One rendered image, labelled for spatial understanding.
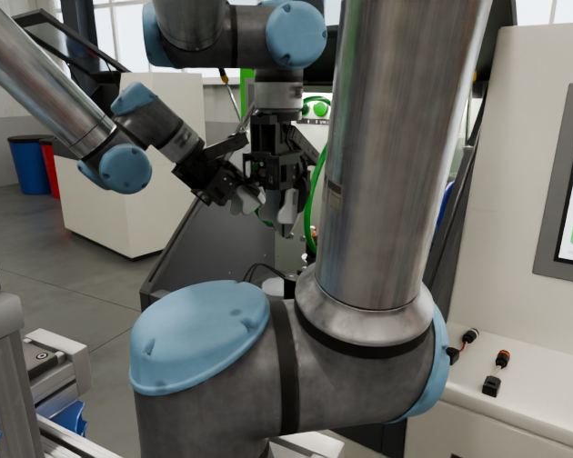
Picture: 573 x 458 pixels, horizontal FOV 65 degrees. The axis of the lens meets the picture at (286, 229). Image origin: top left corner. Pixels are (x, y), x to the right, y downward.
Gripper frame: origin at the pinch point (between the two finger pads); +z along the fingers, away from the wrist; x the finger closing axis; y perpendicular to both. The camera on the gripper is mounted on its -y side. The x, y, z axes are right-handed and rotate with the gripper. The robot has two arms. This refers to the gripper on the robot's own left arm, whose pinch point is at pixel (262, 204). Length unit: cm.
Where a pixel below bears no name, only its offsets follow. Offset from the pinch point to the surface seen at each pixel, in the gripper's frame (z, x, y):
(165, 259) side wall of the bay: -0.6, -28.8, 17.6
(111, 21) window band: -66, -569, -282
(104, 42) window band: -56, -599, -264
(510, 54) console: 9, 37, -42
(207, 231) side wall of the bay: 5.9, -31.7, 4.2
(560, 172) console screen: 24, 46, -25
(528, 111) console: 16, 40, -34
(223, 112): 98, -437, -235
